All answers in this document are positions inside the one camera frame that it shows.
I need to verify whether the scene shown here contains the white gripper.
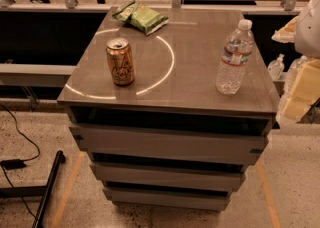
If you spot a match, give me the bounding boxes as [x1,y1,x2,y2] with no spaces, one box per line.
[271,0,320,121]

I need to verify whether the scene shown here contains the clear plastic water bottle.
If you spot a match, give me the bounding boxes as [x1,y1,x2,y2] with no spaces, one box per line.
[216,19,254,95]

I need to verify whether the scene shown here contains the orange soda can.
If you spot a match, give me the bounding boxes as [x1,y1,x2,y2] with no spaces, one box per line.
[106,37,135,86]

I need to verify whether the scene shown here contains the grey drawer cabinet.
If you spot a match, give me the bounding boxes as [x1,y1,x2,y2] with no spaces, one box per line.
[58,9,279,211]

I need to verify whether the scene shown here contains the green chip bag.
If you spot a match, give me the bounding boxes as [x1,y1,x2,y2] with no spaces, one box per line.
[112,1,169,35]

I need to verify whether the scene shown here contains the black stand base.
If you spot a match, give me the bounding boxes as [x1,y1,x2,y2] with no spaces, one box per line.
[0,150,66,228]

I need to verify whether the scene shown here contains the black power adapter cable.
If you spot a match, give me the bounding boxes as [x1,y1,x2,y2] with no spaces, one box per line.
[0,103,42,221]

